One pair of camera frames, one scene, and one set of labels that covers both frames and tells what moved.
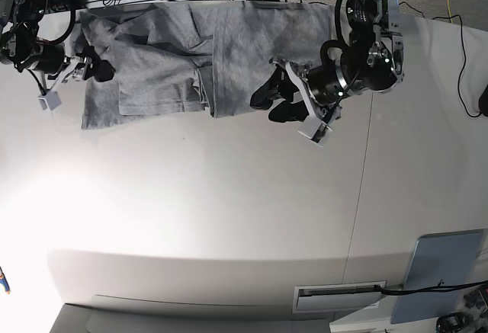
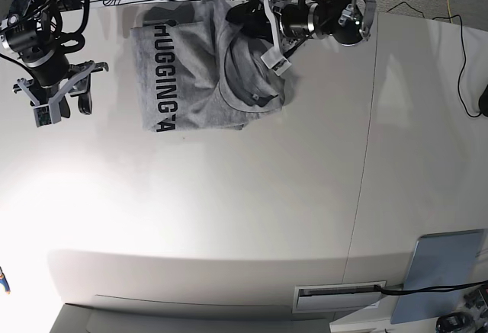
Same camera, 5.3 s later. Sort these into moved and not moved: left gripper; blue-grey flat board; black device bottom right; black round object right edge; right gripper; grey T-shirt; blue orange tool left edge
Moved: left gripper; grey T-shirt; right gripper
Not moved: black device bottom right; blue-grey flat board; blue orange tool left edge; black round object right edge
